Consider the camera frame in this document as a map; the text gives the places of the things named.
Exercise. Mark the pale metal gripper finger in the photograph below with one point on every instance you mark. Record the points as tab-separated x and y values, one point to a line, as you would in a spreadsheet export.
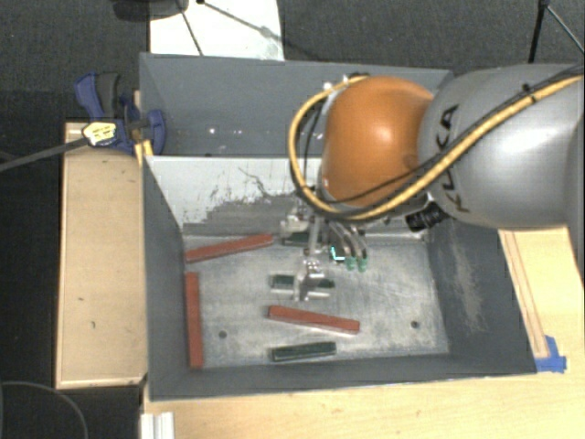
305	293
313	268

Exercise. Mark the dark green flat block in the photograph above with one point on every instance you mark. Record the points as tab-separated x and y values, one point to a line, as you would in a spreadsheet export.
296	238
304	351
282	281

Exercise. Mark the red-brown flat block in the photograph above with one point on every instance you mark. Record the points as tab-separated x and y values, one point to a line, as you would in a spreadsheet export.
228	247
313	319
194	320

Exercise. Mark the grey metal bin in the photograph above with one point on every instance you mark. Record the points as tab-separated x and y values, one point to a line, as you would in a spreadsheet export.
388	309

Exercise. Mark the pale wood board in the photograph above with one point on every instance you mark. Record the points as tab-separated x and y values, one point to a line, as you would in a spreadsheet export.
103	263

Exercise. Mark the black cylinder on white bracket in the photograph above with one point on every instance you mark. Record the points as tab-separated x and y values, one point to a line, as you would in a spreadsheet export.
425	218

